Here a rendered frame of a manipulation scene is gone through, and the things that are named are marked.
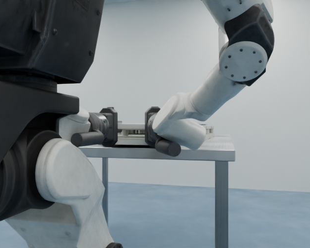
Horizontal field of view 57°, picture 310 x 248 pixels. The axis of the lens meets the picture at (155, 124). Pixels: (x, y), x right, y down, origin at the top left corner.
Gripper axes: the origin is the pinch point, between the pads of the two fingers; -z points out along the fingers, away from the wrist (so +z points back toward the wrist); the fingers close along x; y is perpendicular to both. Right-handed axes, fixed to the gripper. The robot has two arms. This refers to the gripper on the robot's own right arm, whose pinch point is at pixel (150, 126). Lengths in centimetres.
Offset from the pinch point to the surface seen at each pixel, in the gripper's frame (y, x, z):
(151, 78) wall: 107, -67, -341
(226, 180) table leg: 20.1, 16.4, 12.2
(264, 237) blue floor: 129, 94, -106
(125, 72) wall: 70, -79, -365
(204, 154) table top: 13.9, 8.4, 10.5
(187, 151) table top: 9.4, 7.5, 7.7
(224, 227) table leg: 19.6, 30.4, 12.2
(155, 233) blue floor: 47, 94, -141
